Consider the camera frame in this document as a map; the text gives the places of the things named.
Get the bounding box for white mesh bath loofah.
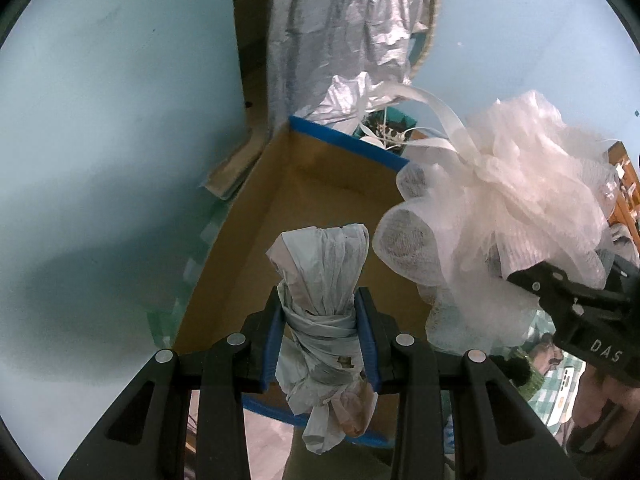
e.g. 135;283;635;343
372;85;621;356

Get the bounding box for green checkered tablecloth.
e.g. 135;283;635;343
145;195;591;466

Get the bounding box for green knit hat black pompom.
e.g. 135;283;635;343
504;344;549;402

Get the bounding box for knotted pale grey cloth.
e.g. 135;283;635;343
267;225;378;456

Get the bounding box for silver foil sheet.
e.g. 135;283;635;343
267;0;436;128

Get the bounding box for power strip in green box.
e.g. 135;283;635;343
352;107;417;148

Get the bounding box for cardboard box with blue outside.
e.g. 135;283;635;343
175;116;436;448

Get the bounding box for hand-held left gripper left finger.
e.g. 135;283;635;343
57;287;286;480

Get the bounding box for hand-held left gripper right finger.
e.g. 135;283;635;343
355;287;583;480

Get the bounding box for person's right hand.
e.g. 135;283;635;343
572;360;640;431

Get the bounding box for person's olive pants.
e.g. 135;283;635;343
282;432;401;480

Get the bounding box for beige braided rope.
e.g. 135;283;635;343
412;0;445;86

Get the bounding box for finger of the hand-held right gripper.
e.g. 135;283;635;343
602;252;640;292
507;260;632;312

